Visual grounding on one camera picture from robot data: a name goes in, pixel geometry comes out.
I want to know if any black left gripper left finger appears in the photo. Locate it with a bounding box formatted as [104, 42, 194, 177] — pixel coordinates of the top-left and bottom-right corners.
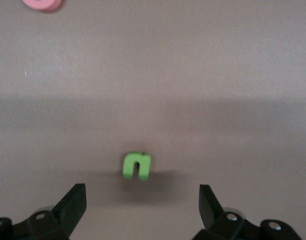
[0, 183, 88, 240]

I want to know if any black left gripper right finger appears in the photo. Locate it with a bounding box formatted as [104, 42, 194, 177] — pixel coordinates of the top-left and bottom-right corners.
[192, 184, 303, 240]

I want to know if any green foam lowercase n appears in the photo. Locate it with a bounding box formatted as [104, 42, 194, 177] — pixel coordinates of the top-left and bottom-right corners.
[121, 151, 152, 182]

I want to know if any brown table cover sheet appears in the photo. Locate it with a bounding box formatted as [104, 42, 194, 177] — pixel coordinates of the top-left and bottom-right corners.
[0, 0, 306, 240]

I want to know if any pink foam letter Q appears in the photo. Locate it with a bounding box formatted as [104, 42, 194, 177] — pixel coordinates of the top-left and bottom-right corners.
[21, 0, 63, 14]

